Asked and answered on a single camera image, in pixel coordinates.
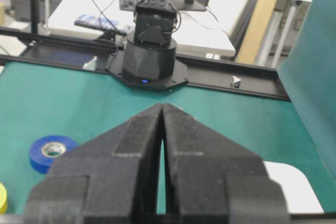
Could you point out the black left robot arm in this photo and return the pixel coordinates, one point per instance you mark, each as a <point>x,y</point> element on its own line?
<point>150,51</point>

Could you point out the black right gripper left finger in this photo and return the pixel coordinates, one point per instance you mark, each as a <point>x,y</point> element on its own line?
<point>112,178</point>

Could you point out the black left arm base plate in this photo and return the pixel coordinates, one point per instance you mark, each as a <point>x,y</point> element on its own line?
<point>150,76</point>

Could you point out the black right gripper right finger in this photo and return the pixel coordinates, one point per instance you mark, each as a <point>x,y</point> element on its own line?
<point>216,180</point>

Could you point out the white desk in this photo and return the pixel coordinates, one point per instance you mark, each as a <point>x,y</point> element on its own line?
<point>194,31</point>

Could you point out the green cloth backdrop panel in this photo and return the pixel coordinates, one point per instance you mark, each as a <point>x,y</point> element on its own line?
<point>308,76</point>

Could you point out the yellow tape roll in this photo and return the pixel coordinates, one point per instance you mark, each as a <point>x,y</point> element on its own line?
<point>3,199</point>

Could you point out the black aluminium frame rail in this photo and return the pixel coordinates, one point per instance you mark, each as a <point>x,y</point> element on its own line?
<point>73,53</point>

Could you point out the white plastic tray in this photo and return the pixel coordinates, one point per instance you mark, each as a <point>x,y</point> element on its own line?
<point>297,190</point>

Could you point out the blue tape roll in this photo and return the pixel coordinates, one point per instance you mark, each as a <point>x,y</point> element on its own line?
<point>45,150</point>

